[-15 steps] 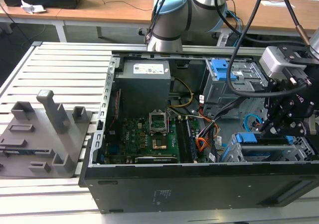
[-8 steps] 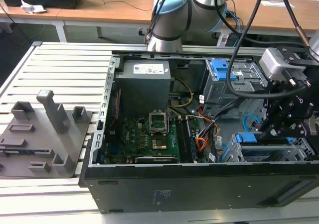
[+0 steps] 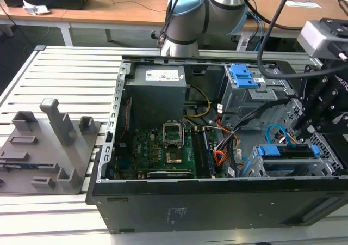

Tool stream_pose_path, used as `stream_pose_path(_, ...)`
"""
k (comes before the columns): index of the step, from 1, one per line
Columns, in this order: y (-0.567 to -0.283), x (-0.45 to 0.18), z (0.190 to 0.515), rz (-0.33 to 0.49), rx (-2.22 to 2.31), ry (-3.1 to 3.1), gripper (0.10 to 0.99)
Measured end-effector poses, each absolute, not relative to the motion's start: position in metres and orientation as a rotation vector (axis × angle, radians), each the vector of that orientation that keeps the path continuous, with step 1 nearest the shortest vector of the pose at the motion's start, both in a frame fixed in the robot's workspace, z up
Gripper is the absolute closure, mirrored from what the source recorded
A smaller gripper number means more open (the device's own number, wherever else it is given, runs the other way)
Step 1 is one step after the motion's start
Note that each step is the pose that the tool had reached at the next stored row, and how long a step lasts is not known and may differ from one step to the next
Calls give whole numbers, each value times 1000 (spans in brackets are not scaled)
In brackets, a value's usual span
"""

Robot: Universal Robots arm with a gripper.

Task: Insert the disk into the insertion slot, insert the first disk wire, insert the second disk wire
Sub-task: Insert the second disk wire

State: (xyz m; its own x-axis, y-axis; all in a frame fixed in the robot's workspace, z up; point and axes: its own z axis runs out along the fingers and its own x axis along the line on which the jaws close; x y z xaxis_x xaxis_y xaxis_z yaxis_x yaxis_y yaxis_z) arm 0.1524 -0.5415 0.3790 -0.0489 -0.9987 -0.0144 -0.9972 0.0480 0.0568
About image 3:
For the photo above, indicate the metal drive cage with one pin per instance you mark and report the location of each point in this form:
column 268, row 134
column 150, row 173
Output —
column 244, row 100

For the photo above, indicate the grey power supply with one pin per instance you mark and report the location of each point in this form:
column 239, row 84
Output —
column 155, row 95

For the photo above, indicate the black expansion card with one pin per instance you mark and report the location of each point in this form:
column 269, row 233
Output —
column 171, row 174

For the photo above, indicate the CPU socket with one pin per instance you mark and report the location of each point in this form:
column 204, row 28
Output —
column 172, row 133

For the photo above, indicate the blue drive cage latch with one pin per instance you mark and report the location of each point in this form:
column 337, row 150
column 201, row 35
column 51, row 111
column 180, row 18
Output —
column 243, row 77

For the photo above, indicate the metal disk bay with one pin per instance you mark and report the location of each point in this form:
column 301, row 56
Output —
column 304, row 164

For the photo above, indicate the green motherboard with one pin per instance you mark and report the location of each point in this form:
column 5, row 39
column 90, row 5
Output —
column 146, row 152

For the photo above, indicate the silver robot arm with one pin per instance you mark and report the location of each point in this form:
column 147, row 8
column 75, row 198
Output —
column 187, row 19

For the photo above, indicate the crumpled white paper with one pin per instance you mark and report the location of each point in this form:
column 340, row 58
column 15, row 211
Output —
column 36, row 8

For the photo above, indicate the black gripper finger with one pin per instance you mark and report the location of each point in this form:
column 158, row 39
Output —
column 310, row 100
column 323, row 111

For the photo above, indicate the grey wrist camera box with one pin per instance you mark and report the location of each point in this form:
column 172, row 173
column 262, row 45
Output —
column 315, row 38

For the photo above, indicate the black PC case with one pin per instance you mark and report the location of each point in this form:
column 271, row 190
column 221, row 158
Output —
column 217, row 207

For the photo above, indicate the hard disk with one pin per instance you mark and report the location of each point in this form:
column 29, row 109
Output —
column 280, row 170
column 269, row 150

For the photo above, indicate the bare square chipset chip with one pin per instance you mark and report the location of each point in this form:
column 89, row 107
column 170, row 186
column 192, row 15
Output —
column 174, row 158

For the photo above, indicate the brown wooden desk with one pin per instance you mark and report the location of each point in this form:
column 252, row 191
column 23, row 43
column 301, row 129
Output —
column 108, row 8

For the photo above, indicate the grey parts rack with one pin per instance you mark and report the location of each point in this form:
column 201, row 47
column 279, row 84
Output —
column 68, row 158

